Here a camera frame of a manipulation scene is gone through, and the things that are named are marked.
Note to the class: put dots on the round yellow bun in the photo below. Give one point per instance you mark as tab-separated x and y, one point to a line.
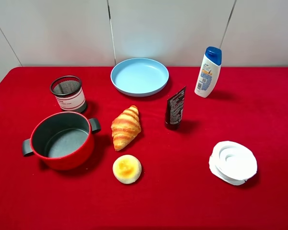
127	169

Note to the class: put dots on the white round container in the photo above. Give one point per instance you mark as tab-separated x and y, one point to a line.
232	162

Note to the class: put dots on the croissant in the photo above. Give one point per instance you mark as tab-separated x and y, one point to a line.
125	127

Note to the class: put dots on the black cosmetic tube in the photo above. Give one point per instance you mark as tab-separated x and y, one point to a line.
174	110

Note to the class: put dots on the light blue plate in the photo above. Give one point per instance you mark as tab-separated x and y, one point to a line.
139	77

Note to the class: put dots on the white shampoo bottle blue cap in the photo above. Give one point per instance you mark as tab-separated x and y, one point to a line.
209	71

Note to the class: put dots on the black mesh pen holder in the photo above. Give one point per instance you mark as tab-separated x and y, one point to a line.
69	93

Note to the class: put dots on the red tablecloth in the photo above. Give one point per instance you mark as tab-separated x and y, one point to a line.
176	189

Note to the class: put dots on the red pot with grey handles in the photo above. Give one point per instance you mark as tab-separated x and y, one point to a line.
63	141

